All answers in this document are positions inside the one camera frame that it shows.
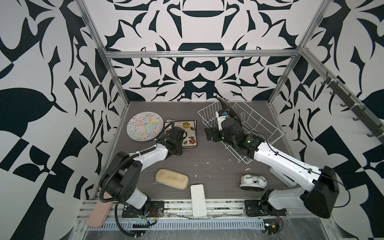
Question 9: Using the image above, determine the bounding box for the floral square plate black rim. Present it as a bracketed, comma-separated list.
[165, 119, 198, 149]

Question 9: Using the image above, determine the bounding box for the dark glass plate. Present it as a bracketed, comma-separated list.
[219, 98, 242, 126]

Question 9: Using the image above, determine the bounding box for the colourful speckled round plate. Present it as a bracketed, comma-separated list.
[126, 112, 164, 142]

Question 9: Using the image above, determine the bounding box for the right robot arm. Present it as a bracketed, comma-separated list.
[205, 118, 342, 219]

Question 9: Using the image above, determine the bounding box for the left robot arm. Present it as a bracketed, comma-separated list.
[99, 122, 187, 238]

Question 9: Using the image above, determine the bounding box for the beige sponge case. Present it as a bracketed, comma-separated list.
[155, 169, 189, 190]

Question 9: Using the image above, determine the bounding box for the white round gadget black base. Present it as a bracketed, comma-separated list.
[240, 174, 267, 192]

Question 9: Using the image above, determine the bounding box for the white scale with display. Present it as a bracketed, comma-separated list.
[269, 167, 297, 188]

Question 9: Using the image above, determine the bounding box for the white rectangular box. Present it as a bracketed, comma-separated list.
[190, 184, 207, 218]

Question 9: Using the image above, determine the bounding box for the pink eraser block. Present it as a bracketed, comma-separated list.
[86, 200, 113, 228]

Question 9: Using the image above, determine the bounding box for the white wire dish rack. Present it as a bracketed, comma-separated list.
[198, 94, 284, 164]

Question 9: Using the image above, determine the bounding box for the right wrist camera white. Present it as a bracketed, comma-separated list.
[216, 109, 229, 131]

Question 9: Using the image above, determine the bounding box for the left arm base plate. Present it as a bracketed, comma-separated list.
[122, 201, 165, 218]

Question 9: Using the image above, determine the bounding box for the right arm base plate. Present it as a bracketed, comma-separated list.
[244, 200, 287, 217]

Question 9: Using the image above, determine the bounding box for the white slotted cable duct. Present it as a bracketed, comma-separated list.
[96, 219, 265, 231]

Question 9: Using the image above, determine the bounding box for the wall hook rail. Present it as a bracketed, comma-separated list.
[320, 71, 384, 139]

